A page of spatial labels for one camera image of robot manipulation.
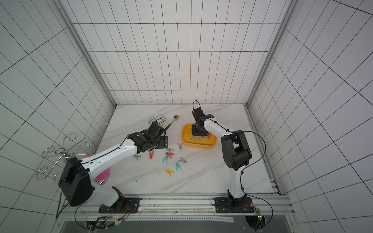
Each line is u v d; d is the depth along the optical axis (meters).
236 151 0.51
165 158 0.90
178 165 0.86
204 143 0.96
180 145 0.95
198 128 0.83
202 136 1.00
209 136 0.98
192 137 0.98
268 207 0.74
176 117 1.10
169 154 0.91
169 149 0.92
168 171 0.84
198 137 0.97
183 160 0.89
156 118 1.07
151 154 0.92
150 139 0.61
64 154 0.60
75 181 0.41
